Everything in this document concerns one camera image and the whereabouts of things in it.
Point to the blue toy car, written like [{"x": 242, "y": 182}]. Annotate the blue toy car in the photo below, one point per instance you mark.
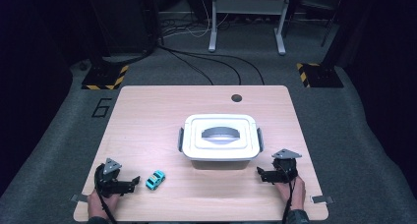
[{"x": 155, "y": 179}]

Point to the black stand post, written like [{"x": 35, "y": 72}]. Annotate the black stand post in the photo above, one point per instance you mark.
[
  {"x": 334, "y": 37},
  {"x": 98, "y": 37}
]

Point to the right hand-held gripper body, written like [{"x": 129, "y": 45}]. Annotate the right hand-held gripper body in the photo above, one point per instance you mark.
[{"x": 283, "y": 171}]

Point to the clear brown storage box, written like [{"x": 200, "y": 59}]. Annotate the clear brown storage box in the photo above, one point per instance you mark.
[{"x": 219, "y": 165}]

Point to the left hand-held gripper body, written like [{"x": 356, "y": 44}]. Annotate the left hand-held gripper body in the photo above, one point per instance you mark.
[{"x": 109, "y": 186}]

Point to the black base plate hazard stripes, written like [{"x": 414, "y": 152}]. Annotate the black base plate hazard stripes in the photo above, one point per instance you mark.
[
  {"x": 103, "y": 77},
  {"x": 321, "y": 75}
]

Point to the grey tape strip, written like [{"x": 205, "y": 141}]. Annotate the grey tape strip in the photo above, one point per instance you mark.
[
  {"x": 79, "y": 198},
  {"x": 323, "y": 199}
]

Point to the person's left hand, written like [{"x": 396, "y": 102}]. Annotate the person's left hand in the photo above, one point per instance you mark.
[{"x": 98, "y": 204}]

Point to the white metal desk frame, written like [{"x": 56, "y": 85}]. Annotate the white metal desk frame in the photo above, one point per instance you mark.
[{"x": 249, "y": 6}]

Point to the person's right hand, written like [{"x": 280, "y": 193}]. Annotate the person's right hand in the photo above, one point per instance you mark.
[{"x": 296, "y": 194}]

